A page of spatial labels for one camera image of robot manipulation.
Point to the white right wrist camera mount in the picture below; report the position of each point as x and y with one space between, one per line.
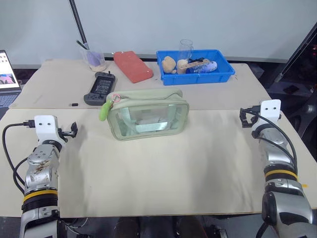
271 109

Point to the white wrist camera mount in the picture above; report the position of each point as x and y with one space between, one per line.
45 125
271 109

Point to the tan plush toy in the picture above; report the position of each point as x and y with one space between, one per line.
169 64

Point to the clear glass beaker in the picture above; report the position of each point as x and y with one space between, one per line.
186 49

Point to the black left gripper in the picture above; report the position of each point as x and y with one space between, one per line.
65 134

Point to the green transparent toiletry pouch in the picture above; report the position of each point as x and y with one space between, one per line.
148 116

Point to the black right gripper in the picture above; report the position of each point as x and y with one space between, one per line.
253 116

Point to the clear cup with purple contents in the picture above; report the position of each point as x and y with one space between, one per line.
94 58

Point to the small black dongle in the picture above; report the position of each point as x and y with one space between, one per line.
73 104

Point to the black chair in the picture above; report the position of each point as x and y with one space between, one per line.
305 119

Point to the open laptop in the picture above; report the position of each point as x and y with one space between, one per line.
7 77

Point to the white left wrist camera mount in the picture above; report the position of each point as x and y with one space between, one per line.
45 125

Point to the wooden brush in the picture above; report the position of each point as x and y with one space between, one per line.
189 66

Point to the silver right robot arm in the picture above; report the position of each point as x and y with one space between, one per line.
284 198

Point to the black tripod stand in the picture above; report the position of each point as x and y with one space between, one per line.
299 49

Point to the blue plastic bin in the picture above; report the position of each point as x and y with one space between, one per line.
198 77

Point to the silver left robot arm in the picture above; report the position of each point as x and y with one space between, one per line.
40 171

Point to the red rectangular sponge block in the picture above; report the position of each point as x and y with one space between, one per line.
133 65

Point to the black handheld controller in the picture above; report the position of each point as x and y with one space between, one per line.
101 86

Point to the dark rounded shape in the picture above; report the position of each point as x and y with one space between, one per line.
192 228
126 228

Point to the black ribbed pole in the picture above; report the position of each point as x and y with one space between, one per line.
78 19

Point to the green zipper pull tag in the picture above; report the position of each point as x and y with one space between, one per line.
104 111

